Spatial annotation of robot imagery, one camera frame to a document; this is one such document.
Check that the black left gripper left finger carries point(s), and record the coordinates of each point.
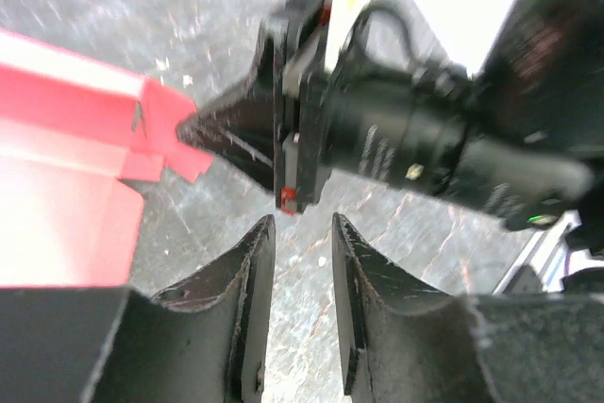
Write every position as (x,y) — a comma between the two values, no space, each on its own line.
(202,339)

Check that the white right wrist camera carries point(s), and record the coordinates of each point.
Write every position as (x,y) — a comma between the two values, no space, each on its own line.
(346,35)

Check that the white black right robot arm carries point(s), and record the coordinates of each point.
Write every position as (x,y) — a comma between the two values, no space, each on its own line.
(534,151)

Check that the pink paper box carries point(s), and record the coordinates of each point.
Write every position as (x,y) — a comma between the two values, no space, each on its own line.
(74,133)

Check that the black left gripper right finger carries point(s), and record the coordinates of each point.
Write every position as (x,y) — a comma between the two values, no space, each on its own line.
(402,340)

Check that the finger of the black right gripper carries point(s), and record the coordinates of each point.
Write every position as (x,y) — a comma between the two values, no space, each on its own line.
(238,127)

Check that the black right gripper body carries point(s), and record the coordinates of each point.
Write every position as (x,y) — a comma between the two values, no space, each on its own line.
(378,114)

